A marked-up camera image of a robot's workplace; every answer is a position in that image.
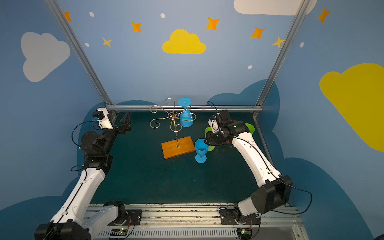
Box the blue wine glass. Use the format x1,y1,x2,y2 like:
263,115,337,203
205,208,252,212
178,98,193,128
195,139,209,164

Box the gold wire glass rack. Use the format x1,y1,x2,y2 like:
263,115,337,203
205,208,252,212
150,98,197,141

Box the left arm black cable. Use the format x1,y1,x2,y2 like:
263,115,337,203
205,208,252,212
41,120,101,240

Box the orange wooden rack base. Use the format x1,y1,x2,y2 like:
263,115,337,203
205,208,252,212
162,137,195,160

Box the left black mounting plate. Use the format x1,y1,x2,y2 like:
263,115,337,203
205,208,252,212
109,210,143,227

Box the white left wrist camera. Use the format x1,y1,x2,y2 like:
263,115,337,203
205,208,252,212
92,108,114,130

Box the black mounting plate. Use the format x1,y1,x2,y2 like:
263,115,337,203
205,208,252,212
109,210,143,227
218,207,261,225

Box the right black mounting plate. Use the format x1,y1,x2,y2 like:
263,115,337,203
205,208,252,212
218,207,261,225

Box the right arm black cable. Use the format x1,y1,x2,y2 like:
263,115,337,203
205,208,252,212
206,100,313,216

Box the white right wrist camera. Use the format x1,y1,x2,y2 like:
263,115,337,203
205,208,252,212
208,120,220,133

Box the right aluminium corner post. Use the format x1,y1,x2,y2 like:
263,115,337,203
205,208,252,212
256,0,311,107

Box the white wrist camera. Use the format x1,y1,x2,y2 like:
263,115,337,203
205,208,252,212
208,120,220,133
92,108,114,130

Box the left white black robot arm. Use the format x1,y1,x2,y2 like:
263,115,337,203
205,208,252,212
34,108,132,240

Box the green wine glass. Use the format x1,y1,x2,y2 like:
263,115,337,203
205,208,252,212
245,123,256,135
205,127,215,152

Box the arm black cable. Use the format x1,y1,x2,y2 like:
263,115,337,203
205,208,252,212
41,120,101,240
206,100,313,216

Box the aluminium front base rails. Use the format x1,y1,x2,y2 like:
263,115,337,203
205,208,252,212
47,202,310,240

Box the horizontal aluminium back rail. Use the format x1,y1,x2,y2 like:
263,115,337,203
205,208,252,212
106,105,263,112

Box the aluminium corner post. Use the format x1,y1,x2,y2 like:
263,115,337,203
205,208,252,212
256,0,311,107
45,0,113,105

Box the left aluminium corner post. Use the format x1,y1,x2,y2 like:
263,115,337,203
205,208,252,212
45,0,113,105

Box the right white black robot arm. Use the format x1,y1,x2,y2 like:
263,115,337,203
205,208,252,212
205,110,293,220

